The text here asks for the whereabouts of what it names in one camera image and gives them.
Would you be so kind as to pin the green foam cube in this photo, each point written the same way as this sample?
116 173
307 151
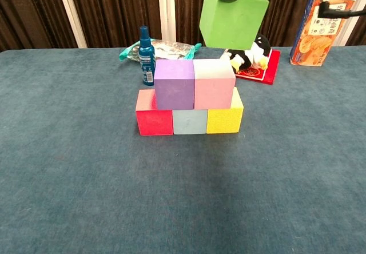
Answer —
231 22

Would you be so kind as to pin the pink foam cube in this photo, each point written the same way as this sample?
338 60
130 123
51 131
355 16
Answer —
213 92

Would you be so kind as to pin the purple foam cube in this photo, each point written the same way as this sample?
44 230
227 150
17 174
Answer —
174 93

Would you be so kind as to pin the yellow foam cube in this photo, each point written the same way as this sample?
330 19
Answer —
224 121

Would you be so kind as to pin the red foam cube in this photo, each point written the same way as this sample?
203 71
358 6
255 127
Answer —
154 122

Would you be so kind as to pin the black white plush penguin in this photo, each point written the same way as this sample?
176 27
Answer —
257 52

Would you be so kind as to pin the teal snack bag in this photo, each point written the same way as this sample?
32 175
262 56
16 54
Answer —
174 49

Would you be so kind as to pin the flat red gift box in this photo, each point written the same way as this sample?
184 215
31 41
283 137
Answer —
271 71

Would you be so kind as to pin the blue orange biscuit box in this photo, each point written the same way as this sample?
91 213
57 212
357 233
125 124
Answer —
314 42

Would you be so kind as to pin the blue spray bottle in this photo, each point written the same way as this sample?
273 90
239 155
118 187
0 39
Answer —
146 56

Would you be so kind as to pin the dark brown curtain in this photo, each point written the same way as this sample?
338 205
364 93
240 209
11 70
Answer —
114 8

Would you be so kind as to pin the light blue foam cube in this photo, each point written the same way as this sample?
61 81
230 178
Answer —
190 122

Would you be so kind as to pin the teal table mat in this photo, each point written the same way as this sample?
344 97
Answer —
183 194

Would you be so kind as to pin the white frame post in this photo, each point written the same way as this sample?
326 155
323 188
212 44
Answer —
345 36
71 13
166 8

